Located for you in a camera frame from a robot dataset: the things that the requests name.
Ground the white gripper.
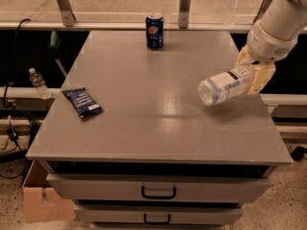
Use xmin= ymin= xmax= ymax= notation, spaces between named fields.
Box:
xmin=235 ymin=21 xmax=297 ymax=95

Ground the black upper drawer handle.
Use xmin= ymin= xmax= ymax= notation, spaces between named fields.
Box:
xmin=141 ymin=186 xmax=177 ymax=200

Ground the upper grey drawer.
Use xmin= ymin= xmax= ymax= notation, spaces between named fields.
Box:
xmin=47 ymin=173 xmax=270 ymax=203

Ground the black lower drawer handle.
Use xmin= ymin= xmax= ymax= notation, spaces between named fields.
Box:
xmin=143 ymin=214 xmax=171 ymax=224

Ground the cardboard box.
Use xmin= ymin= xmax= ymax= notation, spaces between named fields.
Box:
xmin=22 ymin=161 xmax=76 ymax=222

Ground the left metal bracket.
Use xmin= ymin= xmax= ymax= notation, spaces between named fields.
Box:
xmin=57 ymin=0 xmax=76 ymax=27

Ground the grey drawer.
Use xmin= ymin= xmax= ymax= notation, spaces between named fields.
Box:
xmin=47 ymin=173 xmax=270 ymax=203
xmin=74 ymin=205 xmax=242 ymax=225

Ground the right metal bracket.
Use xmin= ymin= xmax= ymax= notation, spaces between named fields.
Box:
xmin=252 ymin=0 xmax=279 ymax=24

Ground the lower grey drawer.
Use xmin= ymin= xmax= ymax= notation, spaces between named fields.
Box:
xmin=74 ymin=205 xmax=242 ymax=225

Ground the blue pepsi can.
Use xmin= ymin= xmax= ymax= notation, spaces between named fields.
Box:
xmin=146 ymin=12 xmax=164 ymax=49

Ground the metal bracket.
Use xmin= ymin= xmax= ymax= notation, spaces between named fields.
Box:
xmin=177 ymin=0 xmax=191 ymax=29
xmin=252 ymin=0 xmax=279 ymax=24
xmin=57 ymin=0 xmax=76 ymax=27

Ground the middle metal bracket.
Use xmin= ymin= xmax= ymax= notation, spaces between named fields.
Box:
xmin=177 ymin=0 xmax=191 ymax=29

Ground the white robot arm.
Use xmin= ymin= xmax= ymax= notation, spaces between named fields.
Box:
xmin=235 ymin=0 xmax=307 ymax=94

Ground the black drawer handle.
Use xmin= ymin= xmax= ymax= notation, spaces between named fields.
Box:
xmin=141 ymin=186 xmax=177 ymax=200
xmin=143 ymin=214 xmax=171 ymax=224

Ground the grey drawer cabinet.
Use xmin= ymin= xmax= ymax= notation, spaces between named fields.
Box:
xmin=28 ymin=30 xmax=291 ymax=230

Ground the blue rxbar blueberry wrapper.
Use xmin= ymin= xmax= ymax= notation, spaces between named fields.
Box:
xmin=61 ymin=87 xmax=103 ymax=118

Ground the black cable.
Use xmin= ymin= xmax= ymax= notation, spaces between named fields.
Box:
xmin=0 ymin=17 xmax=41 ymax=180

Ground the clear plastic water bottle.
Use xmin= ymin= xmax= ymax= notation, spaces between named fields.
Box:
xmin=199 ymin=65 xmax=250 ymax=106

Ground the small water bottle on ledge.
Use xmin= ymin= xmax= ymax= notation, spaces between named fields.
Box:
xmin=29 ymin=68 xmax=51 ymax=100

